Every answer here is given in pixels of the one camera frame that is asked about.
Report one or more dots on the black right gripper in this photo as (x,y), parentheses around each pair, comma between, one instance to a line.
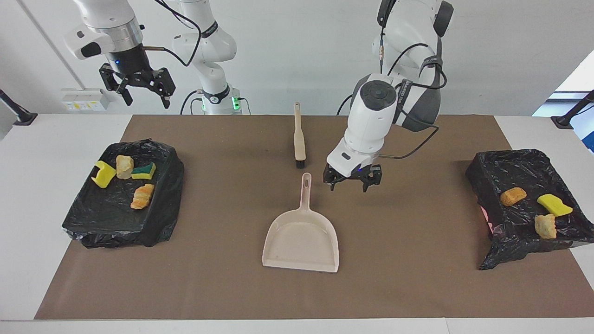
(137,76)

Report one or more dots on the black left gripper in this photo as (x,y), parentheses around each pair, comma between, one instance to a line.
(352,175)

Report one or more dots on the beige hand brush black bristles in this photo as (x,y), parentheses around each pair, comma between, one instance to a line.
(300,139)

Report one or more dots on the croissant bread piece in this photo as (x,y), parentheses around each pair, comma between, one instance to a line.
(142,196)
(124,167)

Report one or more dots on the beige plastic dustpan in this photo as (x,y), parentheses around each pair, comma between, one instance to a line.
(301,241)

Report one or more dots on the green and yellow sponge wedge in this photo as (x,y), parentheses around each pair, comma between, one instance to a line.
(144,171)

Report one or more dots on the notched yellow sponge piece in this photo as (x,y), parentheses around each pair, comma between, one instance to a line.
(106,175)

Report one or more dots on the brown fried nugget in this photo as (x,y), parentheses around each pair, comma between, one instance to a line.
(513,196)

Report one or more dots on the pale round bread piece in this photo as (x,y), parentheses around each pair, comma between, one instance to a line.
(545,226)

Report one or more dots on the yellow sponge piece green edge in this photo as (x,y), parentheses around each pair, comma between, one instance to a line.
(553,204)

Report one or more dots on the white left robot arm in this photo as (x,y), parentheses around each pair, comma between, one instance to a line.
(371,125)

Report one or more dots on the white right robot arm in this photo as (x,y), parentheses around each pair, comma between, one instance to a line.
(209,46)

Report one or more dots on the pink bin with black bag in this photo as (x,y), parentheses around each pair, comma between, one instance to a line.
(506,222)

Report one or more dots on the black clamp stand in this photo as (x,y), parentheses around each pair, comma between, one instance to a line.
(24,118)
(564,122)

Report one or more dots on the brown table mat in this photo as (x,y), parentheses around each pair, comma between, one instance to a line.
(278,292)

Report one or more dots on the white wall socket box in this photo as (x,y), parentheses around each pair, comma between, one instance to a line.
(83,99)

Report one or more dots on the window with dark frame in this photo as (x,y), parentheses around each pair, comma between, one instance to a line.
(580,79)

